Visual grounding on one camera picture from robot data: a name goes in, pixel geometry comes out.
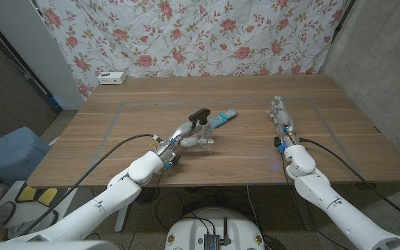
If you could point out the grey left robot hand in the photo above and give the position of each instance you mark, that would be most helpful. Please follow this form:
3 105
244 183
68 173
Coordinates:
182 132

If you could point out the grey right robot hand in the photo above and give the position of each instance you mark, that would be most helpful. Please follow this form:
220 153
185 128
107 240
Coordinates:
285 121

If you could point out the black trigger spray cap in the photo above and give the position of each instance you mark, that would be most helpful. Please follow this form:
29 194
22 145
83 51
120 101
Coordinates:
200 114

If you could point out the clear plastic bottle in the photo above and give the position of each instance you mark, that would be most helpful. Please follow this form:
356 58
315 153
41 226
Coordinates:
207 132

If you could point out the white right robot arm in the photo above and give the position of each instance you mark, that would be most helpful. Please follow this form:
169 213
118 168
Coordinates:
335 205

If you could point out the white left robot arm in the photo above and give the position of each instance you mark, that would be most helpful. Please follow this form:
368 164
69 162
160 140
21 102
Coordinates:
109 201

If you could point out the teal toy phone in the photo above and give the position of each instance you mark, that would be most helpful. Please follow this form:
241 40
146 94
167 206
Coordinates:
225 116

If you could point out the black round floor fan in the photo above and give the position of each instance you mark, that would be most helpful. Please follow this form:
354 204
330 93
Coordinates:
149 196

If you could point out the white power strip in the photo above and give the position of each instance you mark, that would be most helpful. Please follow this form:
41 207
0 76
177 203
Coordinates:
111 78

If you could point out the grey table leg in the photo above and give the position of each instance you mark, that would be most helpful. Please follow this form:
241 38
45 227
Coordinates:
302 212

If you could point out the floral backdrop cloth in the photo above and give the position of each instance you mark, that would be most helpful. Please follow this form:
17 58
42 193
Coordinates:
186 34

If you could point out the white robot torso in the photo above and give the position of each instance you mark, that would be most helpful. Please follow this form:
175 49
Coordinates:
193 229

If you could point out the white table leg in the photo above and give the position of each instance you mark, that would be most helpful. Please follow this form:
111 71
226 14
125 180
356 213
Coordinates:
121 220

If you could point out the yellow black floor pad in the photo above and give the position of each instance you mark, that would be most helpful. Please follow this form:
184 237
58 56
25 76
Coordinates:
47 197
26 193

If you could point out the blue storage bin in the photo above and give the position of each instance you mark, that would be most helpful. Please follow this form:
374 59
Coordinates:
9 152

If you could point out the white partition board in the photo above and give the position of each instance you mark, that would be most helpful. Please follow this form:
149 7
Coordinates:
30 41

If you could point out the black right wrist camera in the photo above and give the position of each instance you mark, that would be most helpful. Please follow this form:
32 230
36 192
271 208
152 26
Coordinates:
278 143

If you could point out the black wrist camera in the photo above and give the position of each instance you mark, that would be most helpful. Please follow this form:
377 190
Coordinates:
173 161
278 143

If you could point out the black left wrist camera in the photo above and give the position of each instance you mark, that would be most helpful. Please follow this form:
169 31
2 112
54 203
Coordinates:
173 161

